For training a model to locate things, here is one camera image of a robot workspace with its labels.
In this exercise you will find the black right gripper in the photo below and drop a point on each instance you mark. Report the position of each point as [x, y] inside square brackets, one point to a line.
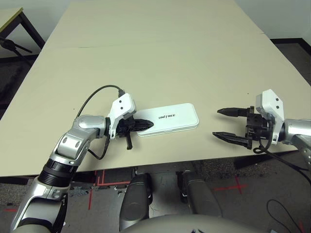
[257, 126]

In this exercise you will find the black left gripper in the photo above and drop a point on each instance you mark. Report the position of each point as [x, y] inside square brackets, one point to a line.
[125, 128]

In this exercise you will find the white plastic pencil case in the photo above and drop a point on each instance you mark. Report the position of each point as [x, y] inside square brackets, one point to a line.
[179, 121]

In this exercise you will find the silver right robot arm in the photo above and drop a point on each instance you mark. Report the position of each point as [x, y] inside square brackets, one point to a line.
[298, 131]

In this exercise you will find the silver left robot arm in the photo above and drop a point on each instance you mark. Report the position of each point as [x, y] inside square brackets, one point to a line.
[85, 123]

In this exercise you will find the red tape cross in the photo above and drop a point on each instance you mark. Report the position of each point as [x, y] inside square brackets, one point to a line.
[238, 187]

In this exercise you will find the red tape lines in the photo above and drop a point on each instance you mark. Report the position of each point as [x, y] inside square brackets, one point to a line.
[103, 178]

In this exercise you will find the grey robot left leg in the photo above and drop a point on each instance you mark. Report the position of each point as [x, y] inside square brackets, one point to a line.
[136, 199]

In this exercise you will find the grey robot leg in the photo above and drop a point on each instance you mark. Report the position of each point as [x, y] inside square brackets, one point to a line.
[136, 199]
[201, 194]

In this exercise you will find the grey robot right leg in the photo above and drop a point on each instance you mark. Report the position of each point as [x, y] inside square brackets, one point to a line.
[201, 194]

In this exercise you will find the grey robot torso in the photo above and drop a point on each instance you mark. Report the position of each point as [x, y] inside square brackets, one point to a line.
[194, 224]

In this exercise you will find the black tripod stand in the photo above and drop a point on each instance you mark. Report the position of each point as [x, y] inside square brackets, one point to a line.
[12, 46]

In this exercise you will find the wooden side table black legs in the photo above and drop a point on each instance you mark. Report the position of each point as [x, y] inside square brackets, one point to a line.
[19, 19]

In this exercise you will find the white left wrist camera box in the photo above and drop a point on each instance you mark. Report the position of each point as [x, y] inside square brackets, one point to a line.
[122, 104]

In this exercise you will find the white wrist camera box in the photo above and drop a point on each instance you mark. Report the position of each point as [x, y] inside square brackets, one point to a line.
[122, 104]
[271, 102]

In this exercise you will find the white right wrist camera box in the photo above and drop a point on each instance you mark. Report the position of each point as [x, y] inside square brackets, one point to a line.
[271, 102]

